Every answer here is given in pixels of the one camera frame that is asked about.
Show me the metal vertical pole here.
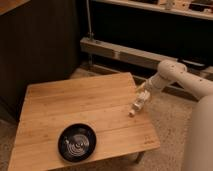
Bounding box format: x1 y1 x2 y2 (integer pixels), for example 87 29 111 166
86 0 94 40

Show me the wooden shelf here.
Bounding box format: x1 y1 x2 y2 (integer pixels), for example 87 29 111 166
94 0 213 21

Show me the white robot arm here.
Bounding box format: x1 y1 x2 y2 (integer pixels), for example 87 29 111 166
132 60 213 171

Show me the black ceramic bowl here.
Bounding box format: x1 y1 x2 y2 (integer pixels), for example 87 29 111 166
58 123 97 163

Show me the grey metal beam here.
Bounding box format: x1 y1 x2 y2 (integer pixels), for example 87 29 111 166
80 37 176 69

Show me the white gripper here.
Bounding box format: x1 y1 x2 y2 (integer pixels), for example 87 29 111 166
135 81 153 101

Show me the white plastic bottle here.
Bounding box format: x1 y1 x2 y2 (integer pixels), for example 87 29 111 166
129 91 149 117

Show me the wooden table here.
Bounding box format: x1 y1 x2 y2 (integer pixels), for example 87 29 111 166
8 73 160 171

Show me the black cable loop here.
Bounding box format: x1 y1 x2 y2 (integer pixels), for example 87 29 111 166
177 57 210 71

